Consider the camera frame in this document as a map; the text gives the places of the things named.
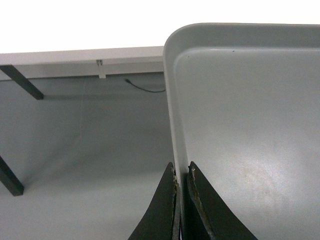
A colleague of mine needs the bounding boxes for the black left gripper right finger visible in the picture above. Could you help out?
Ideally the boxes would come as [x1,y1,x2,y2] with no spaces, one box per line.
[186,161,256,240]

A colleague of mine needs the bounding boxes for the grey rectangular serving tray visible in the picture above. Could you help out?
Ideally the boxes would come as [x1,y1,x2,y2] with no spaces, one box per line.
[163,23,320,240]

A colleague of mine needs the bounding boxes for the black table leg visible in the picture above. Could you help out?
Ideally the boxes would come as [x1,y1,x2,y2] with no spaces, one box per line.
[0,157,25,197]
[0,65,44,100]

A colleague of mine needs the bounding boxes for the white table edge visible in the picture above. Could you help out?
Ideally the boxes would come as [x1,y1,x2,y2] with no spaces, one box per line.
[0,46,164,79]

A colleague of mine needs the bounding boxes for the black floor cable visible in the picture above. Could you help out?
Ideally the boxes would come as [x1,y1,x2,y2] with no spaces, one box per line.
[124,78,167,93]

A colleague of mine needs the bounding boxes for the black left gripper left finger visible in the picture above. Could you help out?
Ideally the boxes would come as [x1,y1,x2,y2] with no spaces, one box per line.
[129,162,181,240]

